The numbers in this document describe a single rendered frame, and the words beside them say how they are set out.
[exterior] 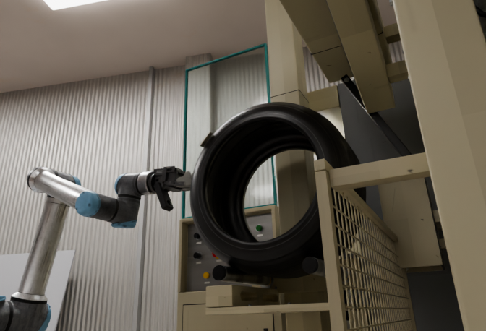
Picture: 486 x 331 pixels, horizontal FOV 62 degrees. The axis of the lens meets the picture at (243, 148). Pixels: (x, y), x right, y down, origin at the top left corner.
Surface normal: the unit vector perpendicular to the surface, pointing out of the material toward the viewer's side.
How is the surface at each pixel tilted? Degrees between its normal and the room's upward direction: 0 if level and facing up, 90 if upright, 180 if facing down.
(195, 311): 90
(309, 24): 180
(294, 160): 90
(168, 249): 90
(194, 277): 90
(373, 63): 162
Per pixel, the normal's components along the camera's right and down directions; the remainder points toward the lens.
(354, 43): -0.11, 0.78
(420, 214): -0.45, -0.33
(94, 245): -0.21, -0.37
